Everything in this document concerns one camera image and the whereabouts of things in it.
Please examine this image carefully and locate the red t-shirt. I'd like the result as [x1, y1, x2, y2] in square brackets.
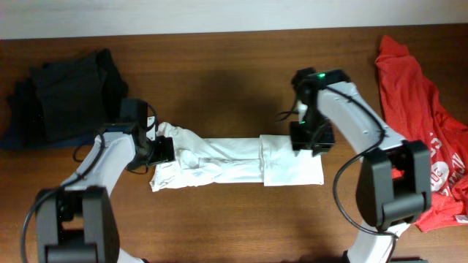
[375, 36, 467, 232]

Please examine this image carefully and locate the white printed t-shirt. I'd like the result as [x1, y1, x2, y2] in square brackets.
[149, 122, 324, 192]

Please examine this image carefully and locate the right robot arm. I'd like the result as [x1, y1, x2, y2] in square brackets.
[290, 68, 431, 262]

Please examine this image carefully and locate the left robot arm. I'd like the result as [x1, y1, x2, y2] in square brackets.
[26, 99, 175, 263]

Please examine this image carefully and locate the folded black garment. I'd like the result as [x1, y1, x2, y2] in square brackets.
[15, 49, 129, 146]

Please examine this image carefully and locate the folded navy garment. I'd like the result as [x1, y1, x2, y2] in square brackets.
[1, 76, 106, 150]

